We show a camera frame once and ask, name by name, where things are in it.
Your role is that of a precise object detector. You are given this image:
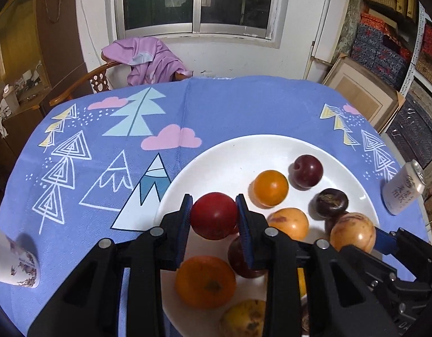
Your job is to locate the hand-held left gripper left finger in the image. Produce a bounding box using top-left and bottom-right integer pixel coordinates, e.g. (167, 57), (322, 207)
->
(26, 193), (194, 337)

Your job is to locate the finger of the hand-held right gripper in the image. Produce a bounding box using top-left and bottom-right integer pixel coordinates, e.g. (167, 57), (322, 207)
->
(339, 245), (399, 285)
(374, 227), (432, 265)

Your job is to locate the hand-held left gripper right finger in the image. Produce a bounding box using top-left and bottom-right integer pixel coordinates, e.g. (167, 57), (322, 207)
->
(235, 193), (401, 337)

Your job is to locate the dark reddish purple fruit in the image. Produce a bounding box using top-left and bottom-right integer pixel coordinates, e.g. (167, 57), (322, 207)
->
(227, 235), (267, 279)

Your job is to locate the tan speckled passion fruit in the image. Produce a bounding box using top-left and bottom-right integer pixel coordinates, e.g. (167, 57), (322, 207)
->
(330, 212), (376, 253)
(267, 208), (309, 241)
(219, 299), (266, 337)

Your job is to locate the orange tomato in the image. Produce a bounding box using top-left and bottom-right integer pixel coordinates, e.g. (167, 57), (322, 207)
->
(253, 170), (289, 207)

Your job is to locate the white oval plate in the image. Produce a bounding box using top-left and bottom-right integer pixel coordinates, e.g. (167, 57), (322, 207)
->
(160, 134), (380, 337)

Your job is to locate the dark red plum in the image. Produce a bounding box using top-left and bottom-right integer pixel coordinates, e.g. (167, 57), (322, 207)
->
(289, 154), (324, 190)

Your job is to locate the pale drink can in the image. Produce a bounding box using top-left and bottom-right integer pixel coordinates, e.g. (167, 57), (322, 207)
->
(382, 160), (426, 216)

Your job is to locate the small orange mandarin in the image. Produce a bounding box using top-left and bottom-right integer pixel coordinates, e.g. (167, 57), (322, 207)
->
(175, 256), (237, 310)

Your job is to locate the small dark brown fruit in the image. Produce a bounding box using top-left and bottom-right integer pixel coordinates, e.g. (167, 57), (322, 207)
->
(310, 188), (349, 218)

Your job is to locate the blue printed tablecloth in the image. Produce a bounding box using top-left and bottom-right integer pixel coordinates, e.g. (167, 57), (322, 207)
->
(0, 75), (431, 337)

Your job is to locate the cardboard box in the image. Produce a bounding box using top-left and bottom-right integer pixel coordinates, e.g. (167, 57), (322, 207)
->
(323, 52), (406, 134)

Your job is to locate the white printed paper cup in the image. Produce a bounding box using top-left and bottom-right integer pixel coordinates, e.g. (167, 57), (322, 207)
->
(0, 220), (40, 288)

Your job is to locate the purple garment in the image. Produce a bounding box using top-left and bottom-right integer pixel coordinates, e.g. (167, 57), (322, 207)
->
(101, 37), (193, 86)

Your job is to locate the wooden chair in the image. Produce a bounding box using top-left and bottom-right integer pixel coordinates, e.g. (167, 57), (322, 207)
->
(49, 60), (193, 108)

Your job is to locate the stack of patterned boxes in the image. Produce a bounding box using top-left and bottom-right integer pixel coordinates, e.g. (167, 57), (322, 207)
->
(351, 12), (418, 90)

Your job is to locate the white metal shelf rack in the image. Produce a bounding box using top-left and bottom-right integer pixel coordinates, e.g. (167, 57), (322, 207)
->
(400, 3), (431, 95)

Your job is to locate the green stone panel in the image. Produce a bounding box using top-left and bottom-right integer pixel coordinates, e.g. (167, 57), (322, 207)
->
(333, 0), (364, 58)

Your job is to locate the wooden glass cabinet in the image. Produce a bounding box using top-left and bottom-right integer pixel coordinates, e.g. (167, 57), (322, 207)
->
(0, 0), (88, 169)

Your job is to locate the sliding window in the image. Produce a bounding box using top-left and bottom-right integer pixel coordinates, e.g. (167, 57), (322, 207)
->
(112, 0), (290, 50)

